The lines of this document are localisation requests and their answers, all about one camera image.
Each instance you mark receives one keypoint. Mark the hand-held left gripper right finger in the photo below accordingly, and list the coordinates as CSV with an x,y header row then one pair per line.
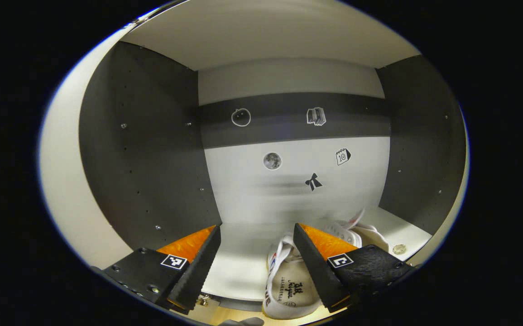
x,y
318,271

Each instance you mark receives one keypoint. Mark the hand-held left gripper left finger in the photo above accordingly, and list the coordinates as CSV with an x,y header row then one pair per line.
x,y
198,271

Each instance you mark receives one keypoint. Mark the white sneaker shoe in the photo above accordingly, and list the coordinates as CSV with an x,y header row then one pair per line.
x,y
288,290
370,235

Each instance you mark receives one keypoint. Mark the grey shoe cabinet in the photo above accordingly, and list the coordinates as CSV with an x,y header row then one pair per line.
x,y
252,190

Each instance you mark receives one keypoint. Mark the grey cabinet door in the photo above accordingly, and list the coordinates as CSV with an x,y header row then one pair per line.
x,y
62,181
444,235

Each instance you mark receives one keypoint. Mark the white cabinet shelf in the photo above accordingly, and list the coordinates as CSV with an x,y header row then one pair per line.
x,y
266,31
243,253

